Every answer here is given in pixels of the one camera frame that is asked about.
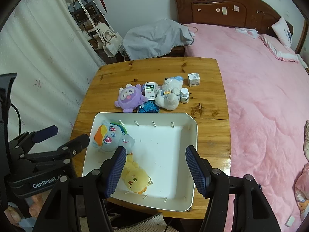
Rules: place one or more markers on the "blue patterned pouch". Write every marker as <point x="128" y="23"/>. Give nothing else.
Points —
<point x="148" y="107"/>

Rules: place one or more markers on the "pink pajama clothes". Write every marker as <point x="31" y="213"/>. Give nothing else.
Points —
<point x="302" y="192"/>

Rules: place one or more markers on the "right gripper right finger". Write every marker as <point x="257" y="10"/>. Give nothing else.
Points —
<point x="197" y="169"/>

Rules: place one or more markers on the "white floral curtain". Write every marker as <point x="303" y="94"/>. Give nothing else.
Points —
<point x="55" y="65"/>

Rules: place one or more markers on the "dark wooden headboard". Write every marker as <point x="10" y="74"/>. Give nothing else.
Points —
<point x="251" y="14"/>

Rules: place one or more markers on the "green white medicine box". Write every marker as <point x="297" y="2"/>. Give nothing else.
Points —
<point x="150" y="90"/>

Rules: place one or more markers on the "small white box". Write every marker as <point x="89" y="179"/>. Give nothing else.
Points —
<point x="193" y="79"/>

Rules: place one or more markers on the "blue pony plush toy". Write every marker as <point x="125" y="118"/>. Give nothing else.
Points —
<point x="109" y="136"/>

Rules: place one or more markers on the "purple plush toy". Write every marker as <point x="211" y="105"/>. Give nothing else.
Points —
<point x="130" y="98"/>

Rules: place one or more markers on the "pink bed blanket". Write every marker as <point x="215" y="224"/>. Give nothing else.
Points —
<point x="267" y="102"/>

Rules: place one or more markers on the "white pink pillow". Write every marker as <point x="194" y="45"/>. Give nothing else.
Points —
<point x="283" y="33"/>

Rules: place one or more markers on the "white bear plush toy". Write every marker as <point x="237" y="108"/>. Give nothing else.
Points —
<point x="168" y="96"/>

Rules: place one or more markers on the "dark blue bag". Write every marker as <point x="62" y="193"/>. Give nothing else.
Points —
<point x="77" y="10"/>

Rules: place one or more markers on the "yellow chick plush toy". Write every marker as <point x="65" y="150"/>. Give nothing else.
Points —
<point x="135" y="178"/>

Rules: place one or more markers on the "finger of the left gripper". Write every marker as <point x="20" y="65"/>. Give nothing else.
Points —
<point x="76" y="145"/>
<point x="44" y="134"/>

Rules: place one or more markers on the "pink frilled pillow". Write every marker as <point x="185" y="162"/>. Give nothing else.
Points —
<point x="277" y="49"/>

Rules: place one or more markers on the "beige patterned sock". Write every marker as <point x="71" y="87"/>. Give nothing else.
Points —
<point x="306" y="140"/>

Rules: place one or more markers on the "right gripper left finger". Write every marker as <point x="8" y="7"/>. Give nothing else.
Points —
<point x="113" y="169"/>

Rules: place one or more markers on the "white handbag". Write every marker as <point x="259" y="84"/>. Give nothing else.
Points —
<point x="112" y="43"/>

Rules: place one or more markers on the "white pill bottle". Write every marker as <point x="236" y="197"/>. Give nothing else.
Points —
<point x="184" y="95"/>

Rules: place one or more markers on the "white plastic tray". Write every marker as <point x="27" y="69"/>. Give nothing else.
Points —
<point x="160" y="143"/>

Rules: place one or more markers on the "grey cloth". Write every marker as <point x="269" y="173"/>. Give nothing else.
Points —
<point x="156" y="39"/>

